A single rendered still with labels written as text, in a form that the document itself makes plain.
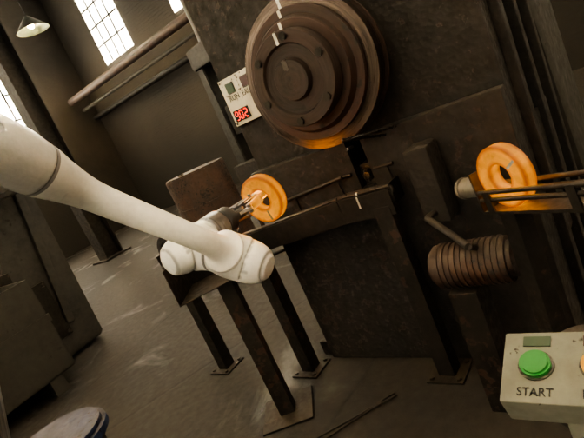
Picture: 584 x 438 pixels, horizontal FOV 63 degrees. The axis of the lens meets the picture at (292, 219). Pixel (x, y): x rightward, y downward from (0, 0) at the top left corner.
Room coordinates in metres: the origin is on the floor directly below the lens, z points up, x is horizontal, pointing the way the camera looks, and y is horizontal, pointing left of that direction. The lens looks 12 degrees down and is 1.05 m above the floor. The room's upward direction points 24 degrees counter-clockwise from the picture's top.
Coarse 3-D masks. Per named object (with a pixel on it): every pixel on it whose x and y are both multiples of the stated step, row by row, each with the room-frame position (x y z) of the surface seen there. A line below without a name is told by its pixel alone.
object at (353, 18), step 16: (288, 0) 1.47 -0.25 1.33; (304, 0) 1.43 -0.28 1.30; (320, 0) 1.40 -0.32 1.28; (336, 0) 1.37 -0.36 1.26; (352, 16) 1.36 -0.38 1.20; (256, 32) 1.56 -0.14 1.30; (368, 32) 1.34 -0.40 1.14; (368, 48) 1.35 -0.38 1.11; (368, 64) 1.36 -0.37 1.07; (384, 64) 1.40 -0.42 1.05; (368, 80) 1.37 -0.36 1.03; (256, 96) 1.63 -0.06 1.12; (368, 96) 1.38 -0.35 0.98; (368, 112) 1.39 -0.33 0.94; (272, 128) 1.62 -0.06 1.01; (352, 128) 1.44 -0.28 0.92; (304, 144) 1.56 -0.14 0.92; (320, 144) 1.52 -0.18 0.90; (336, 144) 1.49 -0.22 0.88
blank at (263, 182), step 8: (256, 176) 1.43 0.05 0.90; (264, 176) 1.43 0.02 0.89; (248, 184) 1.46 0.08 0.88; (256, 184) 1.44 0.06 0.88; (264, 184) 1.42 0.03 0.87; (272, 184) 1.41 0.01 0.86; (280, 184) 1.42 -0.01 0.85; (248, 192) 1.47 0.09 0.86; (264, 192) 1.43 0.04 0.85; (272, 192) 1.41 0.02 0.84; (280, 192) 1.41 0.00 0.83; (272, 200) 1.42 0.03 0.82; (280, 200) 1.40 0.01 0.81; (256, 208) 1.47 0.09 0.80; (264, 208) 1.46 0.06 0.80; (272, 208) 1.43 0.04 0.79; (280, 208) 1.41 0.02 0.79; (256, 216) 1.48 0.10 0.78; (264, 216) 1.46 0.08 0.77; (272, 216) 1.44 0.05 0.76
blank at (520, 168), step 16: (496, 144) 1.06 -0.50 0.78; (512, 144) 1.03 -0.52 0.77; (480, 160) 1.11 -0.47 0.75; (496, 160) 1.05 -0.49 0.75; (512, 160) 1.00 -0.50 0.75; (528, 160) 1.00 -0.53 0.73; (480, 176) 1.13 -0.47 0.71; (496, 176) 1.09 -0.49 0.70; (512, 176) 1.02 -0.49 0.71; (528, 176) 0.99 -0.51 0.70; (528, 192) 1.00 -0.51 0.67
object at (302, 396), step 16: (192, 272) 1.76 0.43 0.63; (208, 272) 1.75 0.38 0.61; (176, 288) 1.60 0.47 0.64; (192, 288) 1.71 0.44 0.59; (208, 288) 1.59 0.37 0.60; (224, 288) 1.62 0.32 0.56; (240, 304) 1.61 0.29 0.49; (240, 320) 1.62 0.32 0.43; (256, 336) 1.61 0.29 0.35; (256, 352) 1.62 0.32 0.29; (272, 368) 1.61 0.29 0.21; (272, 384) 1.62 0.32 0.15; (272, 400) 1.75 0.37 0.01; (288, 400) 1.61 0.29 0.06; (304, 400) 1.65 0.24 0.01; (272, 416) 1.64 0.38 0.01; (288, 416) 1.60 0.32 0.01; (304, 416) 1.56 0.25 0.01; (272, 432) 1.55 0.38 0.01
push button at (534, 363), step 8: (528, 352) 0.57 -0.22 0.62; (536, 352) 0.57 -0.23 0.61; (520, 360) 0.57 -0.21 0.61; (528, 360) 0.56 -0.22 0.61; (536, 360) 0.56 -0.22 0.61; (544, 360) 0.55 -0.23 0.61; (528, 368) 0.55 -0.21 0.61; (536, 368) 0.55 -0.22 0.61; (544, 368) 0.54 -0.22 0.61; (528, 376) 0.55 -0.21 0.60; (536, 376) 0.54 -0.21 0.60
